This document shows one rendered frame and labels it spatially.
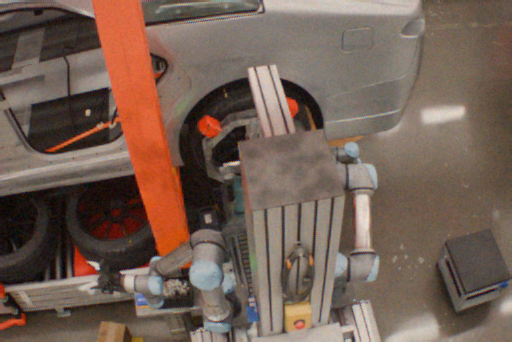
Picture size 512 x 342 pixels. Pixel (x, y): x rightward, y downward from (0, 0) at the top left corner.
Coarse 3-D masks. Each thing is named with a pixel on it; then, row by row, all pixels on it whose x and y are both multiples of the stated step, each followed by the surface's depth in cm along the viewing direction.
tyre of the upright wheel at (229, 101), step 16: (240, 80) 319; (208, 96) 322; (224, 96) 315; (240, 96) 311; (288, 96) 321; (192, 112) 332; (208, 112) 316; (224, 112) 313; (304, 112) 326; (192, 128) 328; (304, 128) 333; (192, 144) 329
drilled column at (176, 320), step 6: (168, 318) 344; (174, 318) 327; (180, 318) 328; (168, 324) 332; (174, 324) 333; (180, 324) 336; (186, 324) 346; (174, 330) 339; (180, 330) 340; (186, 330) 342; (174, 336) 345; (180, 336) 346; (186, 336) 348
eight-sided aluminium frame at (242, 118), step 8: (240, 112) 312; (248, 112) 312; (256, 112) 312; (224, 120) 313; (232, 120) 308; (240, 120) 308; (248, 120) 310; (256, 120) 310; (296, 120) 323; (224, 128) 311; (232, 128) 311; (296, 128) 320; (208, 136) 319; (216, 136) 314; (208, 144) 317; (208, 152) 321; (208, 160) 326; (208, 168) 331; (216, 168) 339; (208, 176) 336; (216, 176) 338; (240, 176) 350
